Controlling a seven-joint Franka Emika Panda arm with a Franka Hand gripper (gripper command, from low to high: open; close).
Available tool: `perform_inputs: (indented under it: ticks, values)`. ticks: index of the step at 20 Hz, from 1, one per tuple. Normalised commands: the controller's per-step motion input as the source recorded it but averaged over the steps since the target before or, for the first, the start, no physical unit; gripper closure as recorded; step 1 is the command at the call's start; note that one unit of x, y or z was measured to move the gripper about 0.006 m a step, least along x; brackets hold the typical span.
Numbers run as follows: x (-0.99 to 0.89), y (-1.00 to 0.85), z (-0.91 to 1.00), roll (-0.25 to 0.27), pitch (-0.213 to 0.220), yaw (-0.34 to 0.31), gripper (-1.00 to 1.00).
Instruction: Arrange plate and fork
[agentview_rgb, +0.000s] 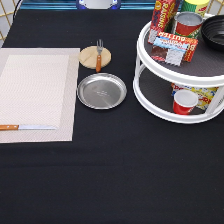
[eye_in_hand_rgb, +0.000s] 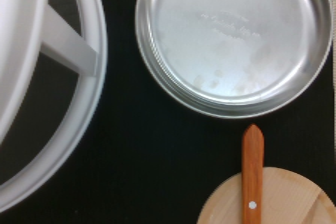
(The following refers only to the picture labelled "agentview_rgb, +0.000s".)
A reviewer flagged round silver metal plate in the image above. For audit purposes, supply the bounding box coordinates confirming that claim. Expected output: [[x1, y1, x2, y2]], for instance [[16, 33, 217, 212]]
[[77, 73, 127, 110]]

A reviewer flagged wooden handled fork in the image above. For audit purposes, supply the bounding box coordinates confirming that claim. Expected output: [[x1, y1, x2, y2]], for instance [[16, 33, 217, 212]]
[[96, 39, 103, 72]]

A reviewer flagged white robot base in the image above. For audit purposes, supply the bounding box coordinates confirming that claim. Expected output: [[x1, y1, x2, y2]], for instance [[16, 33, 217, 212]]
[[76, 0, 121, 9]]

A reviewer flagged round wooden coaster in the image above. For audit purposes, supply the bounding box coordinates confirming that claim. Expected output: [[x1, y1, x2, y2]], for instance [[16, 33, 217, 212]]
[[79, 46, 111, 69]]

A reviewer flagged red plastic cup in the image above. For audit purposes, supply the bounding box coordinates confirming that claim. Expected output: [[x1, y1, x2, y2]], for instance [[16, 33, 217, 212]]
[[173, 89, 198, 115]]

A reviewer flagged white two-tier turntable shelf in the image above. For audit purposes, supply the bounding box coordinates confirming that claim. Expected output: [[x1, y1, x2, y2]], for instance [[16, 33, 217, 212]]
[[133, 22, 224, 124]]

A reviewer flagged beige woven placemat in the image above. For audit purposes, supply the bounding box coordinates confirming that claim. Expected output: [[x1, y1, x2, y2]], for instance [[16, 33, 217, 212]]
[[0, 48, 79, 143]]

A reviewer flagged brown chocolate packet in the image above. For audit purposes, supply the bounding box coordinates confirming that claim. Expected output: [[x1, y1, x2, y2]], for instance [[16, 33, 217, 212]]
[[150, 46, 184, 66]]

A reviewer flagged orange butter box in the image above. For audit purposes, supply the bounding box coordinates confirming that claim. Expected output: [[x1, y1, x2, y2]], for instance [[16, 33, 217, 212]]
[[152, 32, 198, 63]]

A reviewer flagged yellow box lower shelf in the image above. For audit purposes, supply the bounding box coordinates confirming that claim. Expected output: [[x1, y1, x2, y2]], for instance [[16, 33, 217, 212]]
[[171, 83, 218, 110]]

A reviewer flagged red raisins box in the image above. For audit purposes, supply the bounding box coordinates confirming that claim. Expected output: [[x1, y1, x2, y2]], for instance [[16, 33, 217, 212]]
[[148, 0, 175, 44]]

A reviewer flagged red tin can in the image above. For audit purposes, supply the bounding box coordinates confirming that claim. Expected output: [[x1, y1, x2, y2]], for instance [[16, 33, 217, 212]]
[[173, 11, 203, 39]]

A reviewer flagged black bowl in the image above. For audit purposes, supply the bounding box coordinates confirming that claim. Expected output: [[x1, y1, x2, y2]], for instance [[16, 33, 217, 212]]
[[201, 15, 224, 52]]

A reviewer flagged green yellow canister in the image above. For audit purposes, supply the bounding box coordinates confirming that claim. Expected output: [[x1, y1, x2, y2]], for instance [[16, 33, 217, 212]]
[[181, 0, 210, 16]]

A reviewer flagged wooden handled knife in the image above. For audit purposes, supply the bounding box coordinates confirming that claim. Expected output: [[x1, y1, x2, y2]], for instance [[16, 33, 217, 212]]
[[0, 125, 57, 131]]

